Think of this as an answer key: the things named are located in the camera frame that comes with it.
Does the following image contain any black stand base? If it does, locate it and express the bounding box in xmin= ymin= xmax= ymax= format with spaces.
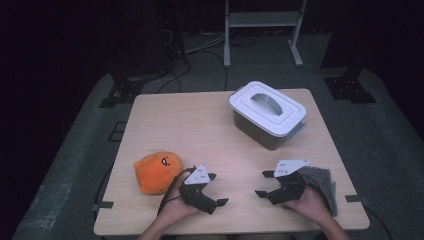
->
xmin=323 ymin=68 xmax=378 ymax=104
xmin=98 ymin=71 xmax=145 ymax=108

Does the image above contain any white floor cable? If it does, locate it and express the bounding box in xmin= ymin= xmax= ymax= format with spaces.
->
xmin=184 ymin=32 xmax=228 ymax=54

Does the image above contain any grey fluffy cloth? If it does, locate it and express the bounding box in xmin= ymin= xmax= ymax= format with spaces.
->
xmin=298 ymin=165 xmax=339 ymax=218

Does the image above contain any person's right hand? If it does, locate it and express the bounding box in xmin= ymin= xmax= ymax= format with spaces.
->
xmin=283 ymin=186 xmax=333 ymax=226

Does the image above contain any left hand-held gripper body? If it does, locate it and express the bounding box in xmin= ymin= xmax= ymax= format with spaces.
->
xmin=179 ymin=163 xmax=218 ymax=215

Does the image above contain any white metal stand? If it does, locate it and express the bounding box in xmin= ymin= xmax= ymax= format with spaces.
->
xmin=223 ymin=0 xmax=308 ymax=68

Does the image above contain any black tape strip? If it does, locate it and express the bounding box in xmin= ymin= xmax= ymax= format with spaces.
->
xmin=344 ymin=194 xmax=371 ymax=205
xmin=91 ymin=200 xmax=115 ymax=212

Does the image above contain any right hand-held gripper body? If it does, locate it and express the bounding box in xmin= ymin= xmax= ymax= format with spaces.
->
xmin=268 ymin=159 xmax=310 ymax=206

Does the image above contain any black floor cable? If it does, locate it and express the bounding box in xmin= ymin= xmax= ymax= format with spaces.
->
xmin=155 ymin=59 xmax=193 ymax=94
xmin=191 ymin=49 xmax=229 ymax=92
xmin=363 ymin=203 xmax=393 ymax=240

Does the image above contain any left hand-held gripper cable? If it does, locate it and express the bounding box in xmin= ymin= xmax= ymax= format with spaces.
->
xmin=157 ymin=167 xmax=196 ymax=216

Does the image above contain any brown transparent storage box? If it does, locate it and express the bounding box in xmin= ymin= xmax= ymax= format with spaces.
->
xmin=232 ymin=109 xmax=307 ymax=152

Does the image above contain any white box lid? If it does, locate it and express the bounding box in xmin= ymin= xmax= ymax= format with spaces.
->
xmin=228 ymin=80 xmax=308 ymax=138

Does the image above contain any person's left hand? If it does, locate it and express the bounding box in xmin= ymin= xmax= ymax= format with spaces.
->
xmin=156 ymin=189 xmax=201 ymax=229

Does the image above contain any orange plush toy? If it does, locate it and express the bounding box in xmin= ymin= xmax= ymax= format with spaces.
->
xmin=133 ymin=151 xmax=184 ymax=196

